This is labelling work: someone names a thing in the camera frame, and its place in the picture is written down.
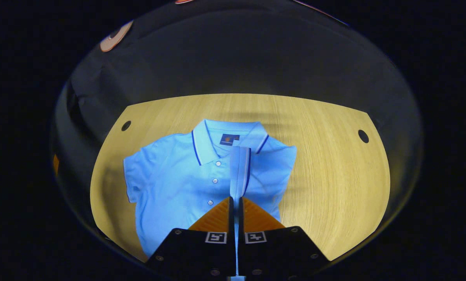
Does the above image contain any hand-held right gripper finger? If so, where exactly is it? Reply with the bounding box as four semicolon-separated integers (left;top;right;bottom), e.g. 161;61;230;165
238;196;331;279
146;196;236;278

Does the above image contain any light blue T-shirt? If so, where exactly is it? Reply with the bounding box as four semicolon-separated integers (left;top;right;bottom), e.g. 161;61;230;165
123;118;298;281

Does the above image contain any black backdrop cloth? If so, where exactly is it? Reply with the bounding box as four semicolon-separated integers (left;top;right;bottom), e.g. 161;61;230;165
50;0;424;219

